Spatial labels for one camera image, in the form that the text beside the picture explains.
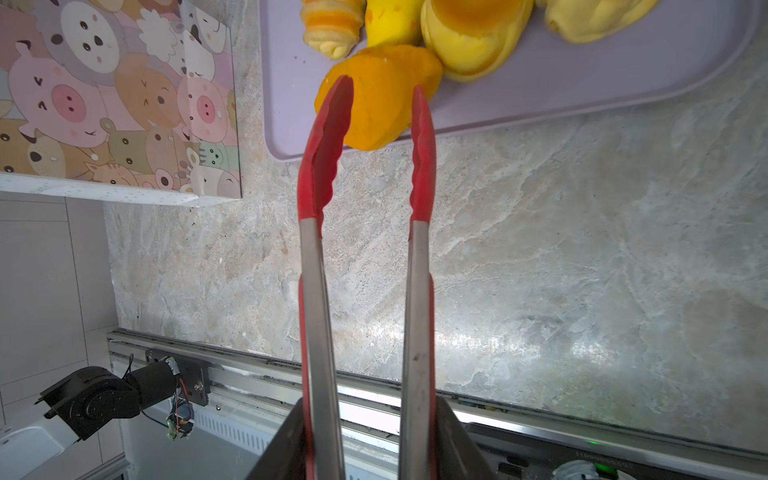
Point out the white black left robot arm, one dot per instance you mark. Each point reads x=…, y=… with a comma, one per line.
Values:
x=77, y=407

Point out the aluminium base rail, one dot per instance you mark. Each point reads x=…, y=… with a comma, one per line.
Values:
x=247, y=397

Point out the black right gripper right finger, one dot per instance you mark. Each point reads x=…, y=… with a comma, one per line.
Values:
x=456, y=455

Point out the yellow orange cone bread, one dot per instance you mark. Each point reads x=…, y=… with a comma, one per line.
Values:
x=393, y=22

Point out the red steel kitchen tongs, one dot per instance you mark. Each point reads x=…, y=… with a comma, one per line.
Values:
x=322, y=423

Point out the white cartoon animal paper bag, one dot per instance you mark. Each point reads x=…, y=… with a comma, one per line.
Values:
x=120, y=101

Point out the orange oval bread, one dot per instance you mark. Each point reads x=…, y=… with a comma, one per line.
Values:
x=384, y=79

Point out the lavender plastic tray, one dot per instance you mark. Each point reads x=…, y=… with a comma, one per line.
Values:
x=675, y=48

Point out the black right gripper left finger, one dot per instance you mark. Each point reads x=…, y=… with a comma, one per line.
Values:
x=286, y=454

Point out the round yellow custard bun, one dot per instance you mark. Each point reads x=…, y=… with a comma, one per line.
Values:
x=473, y=38

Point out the left green circuit board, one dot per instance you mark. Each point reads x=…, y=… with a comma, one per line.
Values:
x=180, y=420

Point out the striped spiral bread roll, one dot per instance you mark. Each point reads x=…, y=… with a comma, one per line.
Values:
x=332, y=27

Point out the long toasted crust bread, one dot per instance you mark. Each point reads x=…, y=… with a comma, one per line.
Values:
x=587, y=21

